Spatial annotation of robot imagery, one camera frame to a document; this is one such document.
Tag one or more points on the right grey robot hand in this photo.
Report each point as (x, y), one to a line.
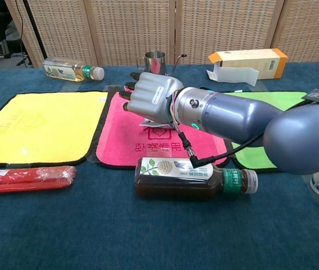
(150, 97)

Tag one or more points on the snack packet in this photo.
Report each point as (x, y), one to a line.
(155, 123)

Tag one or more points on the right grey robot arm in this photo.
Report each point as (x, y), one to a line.
(260, 121)

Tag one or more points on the pink cloth with house print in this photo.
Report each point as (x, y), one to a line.
(120, 140)

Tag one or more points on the yellow cloth with house print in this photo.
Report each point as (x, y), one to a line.
(44, 126)

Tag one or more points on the green cloth with house print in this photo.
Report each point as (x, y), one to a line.
(249, 159)

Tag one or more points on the steel gooseneck pitcher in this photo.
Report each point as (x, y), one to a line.
(153, 63)

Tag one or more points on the wooden lattice folding screen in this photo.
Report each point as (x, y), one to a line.
(159, 28)

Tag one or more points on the light green tea bottle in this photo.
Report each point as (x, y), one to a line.
(69, 71)

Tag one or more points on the dark tea bottle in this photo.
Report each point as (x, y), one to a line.
(181, 185)

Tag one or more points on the orange and cream carton box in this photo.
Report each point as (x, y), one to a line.
(249, 66)

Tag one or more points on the black tripod stand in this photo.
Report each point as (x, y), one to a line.
(34, 33)

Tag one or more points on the red chopsticks in plastic wrap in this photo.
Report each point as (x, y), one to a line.
(27, 178)

